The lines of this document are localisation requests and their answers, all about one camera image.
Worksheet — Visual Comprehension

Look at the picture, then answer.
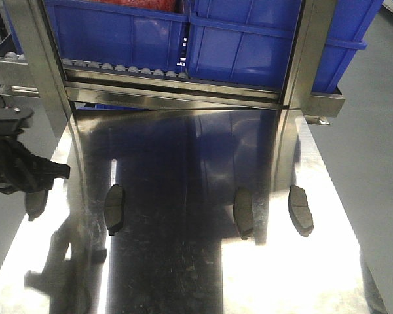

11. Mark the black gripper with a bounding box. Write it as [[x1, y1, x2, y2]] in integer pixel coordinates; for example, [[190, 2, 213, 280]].
[[0, 107, 71, 194]]

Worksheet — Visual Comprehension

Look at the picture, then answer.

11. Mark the dark grey brake pad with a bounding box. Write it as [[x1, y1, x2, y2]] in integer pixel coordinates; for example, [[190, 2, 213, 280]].
[[103, 184, 125, 236], [24, 190, 48, 221], [288, 184, 314, 237], [233, 188, 254, 240]]

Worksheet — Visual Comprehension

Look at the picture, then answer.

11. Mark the blue plastic crate left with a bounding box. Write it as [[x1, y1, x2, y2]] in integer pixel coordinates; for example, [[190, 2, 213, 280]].
[[45, 1, 188, 73]]

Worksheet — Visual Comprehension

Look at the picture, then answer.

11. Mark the large blue plastic crate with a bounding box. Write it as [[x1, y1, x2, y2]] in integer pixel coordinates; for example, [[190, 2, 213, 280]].
[[187, 1, 382, 93]]

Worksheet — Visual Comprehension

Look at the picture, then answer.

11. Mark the stainless steel rack frame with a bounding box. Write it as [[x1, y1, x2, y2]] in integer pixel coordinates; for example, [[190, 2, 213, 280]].
[[0, 1, 344, 137]]

